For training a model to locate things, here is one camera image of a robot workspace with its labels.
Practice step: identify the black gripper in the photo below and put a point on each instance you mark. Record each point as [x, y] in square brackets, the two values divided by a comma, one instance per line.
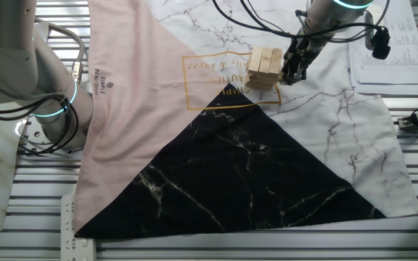
[301, 54]

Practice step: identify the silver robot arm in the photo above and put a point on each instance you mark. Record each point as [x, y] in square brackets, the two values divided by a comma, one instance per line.
[6, 54]

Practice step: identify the stacked wooden jenga blocks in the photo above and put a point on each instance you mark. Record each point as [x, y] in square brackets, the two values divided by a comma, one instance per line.
[261, 82]

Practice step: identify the black foam microphone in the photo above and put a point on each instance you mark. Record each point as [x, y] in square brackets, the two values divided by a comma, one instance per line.
[380, 45]

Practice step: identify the printed paper stack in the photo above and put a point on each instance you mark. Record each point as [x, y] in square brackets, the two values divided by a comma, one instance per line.
[401, 72]

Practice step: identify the pink black marble tablecloth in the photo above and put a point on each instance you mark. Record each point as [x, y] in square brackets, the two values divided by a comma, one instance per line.
[230, 163]

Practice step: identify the white power strip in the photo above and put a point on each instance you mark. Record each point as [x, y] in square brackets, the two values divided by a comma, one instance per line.
[78, 250]

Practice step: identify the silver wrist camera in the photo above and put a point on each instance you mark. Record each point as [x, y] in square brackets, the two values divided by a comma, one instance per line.
[369, 40]

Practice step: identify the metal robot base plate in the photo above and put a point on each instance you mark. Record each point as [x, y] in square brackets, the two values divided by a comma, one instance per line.
[36, 135]

